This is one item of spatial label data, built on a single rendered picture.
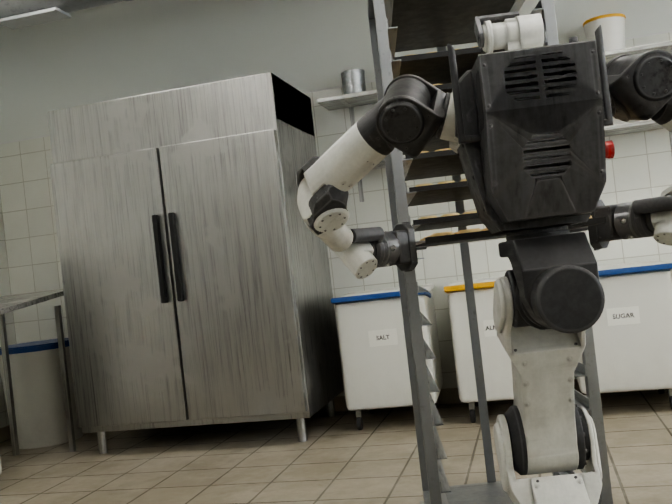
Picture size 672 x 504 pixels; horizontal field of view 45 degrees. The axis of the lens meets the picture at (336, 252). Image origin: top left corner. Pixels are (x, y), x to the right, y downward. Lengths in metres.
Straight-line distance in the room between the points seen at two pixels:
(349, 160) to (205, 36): 4.16
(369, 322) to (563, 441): 2.91
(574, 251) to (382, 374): 3.18
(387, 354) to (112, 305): 1.60
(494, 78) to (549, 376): 0.61
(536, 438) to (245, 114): 3.18
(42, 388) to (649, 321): 3.69
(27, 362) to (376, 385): 2.29
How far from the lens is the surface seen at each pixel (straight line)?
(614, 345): 4.48
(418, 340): 2.19
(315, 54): 5.41
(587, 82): 1.44
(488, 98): 1.40
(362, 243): 1.91
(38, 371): 5.55
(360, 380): 4.58
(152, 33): 5.86
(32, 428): 5.63
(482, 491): 2.84
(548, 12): 2.32
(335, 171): 1.60
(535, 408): 1.68
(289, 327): 4.38
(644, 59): 1.57
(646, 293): 4.47
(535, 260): 1.43
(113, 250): 4.77
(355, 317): 4.54
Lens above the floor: 0.96
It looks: 1 degrees up
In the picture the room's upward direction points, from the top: 6 degrees counter-clockwise
